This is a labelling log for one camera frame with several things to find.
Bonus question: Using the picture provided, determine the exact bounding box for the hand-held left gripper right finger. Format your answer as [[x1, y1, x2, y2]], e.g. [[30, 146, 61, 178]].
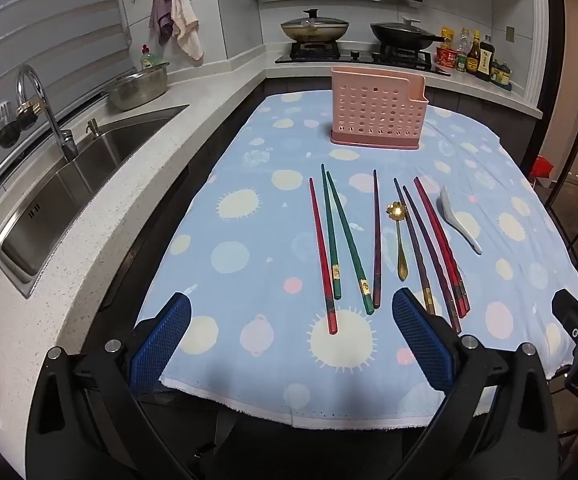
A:
[[391, 287, 557, 480]]

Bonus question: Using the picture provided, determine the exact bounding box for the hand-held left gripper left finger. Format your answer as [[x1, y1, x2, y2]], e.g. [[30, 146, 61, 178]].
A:
[[26, 291, 205, 480]]

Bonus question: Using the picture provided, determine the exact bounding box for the dark purple chopstick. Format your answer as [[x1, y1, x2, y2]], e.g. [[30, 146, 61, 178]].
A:
[[402, 185, 462, 333]]

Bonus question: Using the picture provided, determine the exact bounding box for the gold flower spoon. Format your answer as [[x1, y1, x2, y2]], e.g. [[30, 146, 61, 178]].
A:
[[386, 201, 409, 282]]

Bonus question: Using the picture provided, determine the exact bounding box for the dark brown chopstick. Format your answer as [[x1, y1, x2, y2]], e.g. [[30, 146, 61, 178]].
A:
[[393, 177, 439, 317]]

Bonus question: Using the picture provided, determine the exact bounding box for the dark maroon chopstick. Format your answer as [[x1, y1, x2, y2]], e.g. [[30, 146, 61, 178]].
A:
[[372, 169, 382, 309]]

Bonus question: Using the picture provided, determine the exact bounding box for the green chopstick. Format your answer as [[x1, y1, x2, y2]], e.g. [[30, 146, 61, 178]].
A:
[[325, 171, 375, 317], [320, 163, 342, 301]]

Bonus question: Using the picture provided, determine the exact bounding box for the pale ceramic soup spoon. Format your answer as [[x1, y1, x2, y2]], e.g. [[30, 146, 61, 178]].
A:
[[436, 186, 484, 255]]

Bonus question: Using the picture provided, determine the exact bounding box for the pink perforated utensil holder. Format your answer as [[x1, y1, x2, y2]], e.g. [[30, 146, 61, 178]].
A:
[[329, 66, 430, 151]]

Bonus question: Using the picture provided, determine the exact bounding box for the blue planet print tablecloth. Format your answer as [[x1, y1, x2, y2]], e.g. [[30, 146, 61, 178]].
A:
[[134, 91, 578, 433]]

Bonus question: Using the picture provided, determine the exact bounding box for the red object beside door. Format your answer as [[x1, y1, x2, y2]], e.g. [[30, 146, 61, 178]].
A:
[[529, 155, 555, 178]]

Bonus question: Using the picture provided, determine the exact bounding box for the stainless steel sink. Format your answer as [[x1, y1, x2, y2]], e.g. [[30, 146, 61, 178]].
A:
[[0, 104, 191, 300]]

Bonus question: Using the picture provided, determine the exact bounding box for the green seasoning container set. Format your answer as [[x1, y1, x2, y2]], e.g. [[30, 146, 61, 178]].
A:
[[490, 60, 512, 86]]

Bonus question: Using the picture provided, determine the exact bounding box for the metal colander bowl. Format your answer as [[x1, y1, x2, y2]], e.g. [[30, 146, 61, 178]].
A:
[[105, 62, 171, 112]]

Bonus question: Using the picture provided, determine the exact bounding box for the black round scrubber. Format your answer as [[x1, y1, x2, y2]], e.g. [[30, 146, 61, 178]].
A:
[[16, 100, 44, 131]]

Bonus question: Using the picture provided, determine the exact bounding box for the dark soy sauce bottle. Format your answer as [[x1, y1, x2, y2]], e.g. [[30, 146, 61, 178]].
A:
[[476, 35, 496, 82]]

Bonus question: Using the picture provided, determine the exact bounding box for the chrome faucet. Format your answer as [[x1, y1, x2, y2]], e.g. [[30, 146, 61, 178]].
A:
[[15, 64, 80, 163]]

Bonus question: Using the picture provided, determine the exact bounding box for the brown sauce bottle yellow label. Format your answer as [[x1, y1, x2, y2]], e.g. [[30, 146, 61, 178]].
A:
[[466, 30, 482, 75]]

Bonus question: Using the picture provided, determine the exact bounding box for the green dish soap bottle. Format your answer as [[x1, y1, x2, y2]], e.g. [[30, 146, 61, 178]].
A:
[[139, 44, 159, 72]]

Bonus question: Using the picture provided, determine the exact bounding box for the black gas stove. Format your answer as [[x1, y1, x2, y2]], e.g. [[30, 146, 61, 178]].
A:
[[274, 40, 452, 77]]

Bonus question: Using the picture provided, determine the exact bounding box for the black frying pan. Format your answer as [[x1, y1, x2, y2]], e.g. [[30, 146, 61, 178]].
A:
[[370, 22, 447, 52]]

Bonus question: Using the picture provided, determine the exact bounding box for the cream wok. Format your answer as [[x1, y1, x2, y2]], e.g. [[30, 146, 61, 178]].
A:
[[281, 24, 351, 44]]

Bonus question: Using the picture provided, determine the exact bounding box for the white hanging towel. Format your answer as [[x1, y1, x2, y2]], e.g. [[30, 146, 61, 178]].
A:
[[161, 0, 205, 66]]

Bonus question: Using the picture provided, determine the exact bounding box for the purple dishcloth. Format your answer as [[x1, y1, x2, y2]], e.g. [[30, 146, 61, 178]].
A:
[[148, 0, 176, 47]]

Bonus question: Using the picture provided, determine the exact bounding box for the glass wok lid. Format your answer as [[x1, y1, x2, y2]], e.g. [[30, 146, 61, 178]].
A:
[[281, 8, 350, 31]]

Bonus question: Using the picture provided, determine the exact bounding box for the white zebra window blind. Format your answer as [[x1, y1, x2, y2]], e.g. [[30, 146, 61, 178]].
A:
[[0, 0, 134, 176]]

